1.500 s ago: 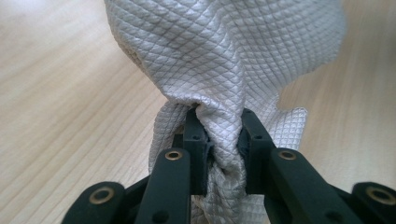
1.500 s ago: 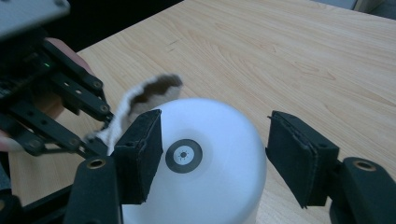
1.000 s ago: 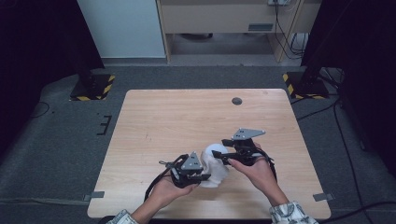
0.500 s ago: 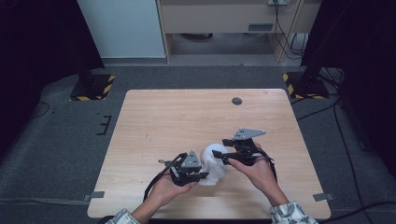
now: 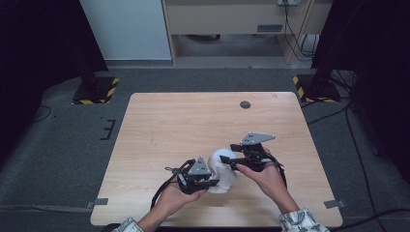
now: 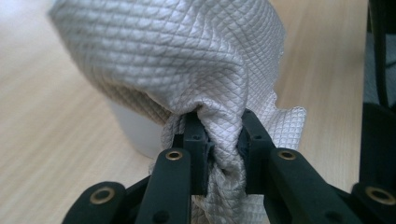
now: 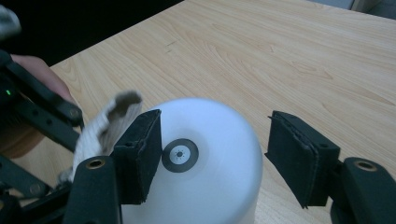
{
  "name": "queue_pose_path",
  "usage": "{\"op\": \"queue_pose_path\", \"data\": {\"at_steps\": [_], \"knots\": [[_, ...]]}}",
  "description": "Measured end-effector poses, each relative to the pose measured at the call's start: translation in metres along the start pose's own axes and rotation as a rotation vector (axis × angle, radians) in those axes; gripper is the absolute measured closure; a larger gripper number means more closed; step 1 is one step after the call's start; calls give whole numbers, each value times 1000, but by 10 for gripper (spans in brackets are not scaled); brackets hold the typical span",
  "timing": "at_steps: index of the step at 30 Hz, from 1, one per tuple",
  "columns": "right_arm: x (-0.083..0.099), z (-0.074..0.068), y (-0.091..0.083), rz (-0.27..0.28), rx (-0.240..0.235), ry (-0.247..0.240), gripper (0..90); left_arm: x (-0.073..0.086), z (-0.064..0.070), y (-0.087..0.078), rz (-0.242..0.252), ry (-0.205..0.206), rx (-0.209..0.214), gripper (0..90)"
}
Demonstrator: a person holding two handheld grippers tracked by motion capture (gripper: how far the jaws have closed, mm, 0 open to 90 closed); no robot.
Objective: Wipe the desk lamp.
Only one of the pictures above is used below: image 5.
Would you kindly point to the light wooden desk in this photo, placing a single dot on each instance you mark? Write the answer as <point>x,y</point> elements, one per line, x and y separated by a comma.
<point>225,17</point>

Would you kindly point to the dark curtain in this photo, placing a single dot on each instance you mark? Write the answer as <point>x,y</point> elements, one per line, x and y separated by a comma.
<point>377,48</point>
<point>35,48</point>

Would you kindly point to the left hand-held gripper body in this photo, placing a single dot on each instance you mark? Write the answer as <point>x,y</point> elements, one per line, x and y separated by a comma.
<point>195,177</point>

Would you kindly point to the person's right hand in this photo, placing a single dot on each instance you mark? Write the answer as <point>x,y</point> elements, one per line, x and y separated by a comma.
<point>270,183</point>

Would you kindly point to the white cabinet panel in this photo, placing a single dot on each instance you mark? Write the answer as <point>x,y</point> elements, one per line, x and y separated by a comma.
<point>125,29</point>

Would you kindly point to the white cloth cover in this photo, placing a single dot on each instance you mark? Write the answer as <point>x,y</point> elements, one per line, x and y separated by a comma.
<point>220,177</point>

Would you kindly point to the white power strip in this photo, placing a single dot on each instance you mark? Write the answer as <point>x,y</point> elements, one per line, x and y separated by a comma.
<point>289,2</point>

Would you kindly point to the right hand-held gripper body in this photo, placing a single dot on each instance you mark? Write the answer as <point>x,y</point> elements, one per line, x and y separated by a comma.
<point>254,156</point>

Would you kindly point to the hazard-striped stand base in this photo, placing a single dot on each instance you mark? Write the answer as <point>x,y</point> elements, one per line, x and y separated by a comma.
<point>317,90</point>
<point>95,92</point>

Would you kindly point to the person's left hand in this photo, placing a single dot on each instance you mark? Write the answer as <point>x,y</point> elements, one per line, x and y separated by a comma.
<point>177,199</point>

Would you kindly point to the black tape floor mark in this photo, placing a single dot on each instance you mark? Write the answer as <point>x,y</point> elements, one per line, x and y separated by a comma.
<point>109,129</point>

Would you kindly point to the dark round table grommet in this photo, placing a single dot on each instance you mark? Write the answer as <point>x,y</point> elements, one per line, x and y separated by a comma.
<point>245,104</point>

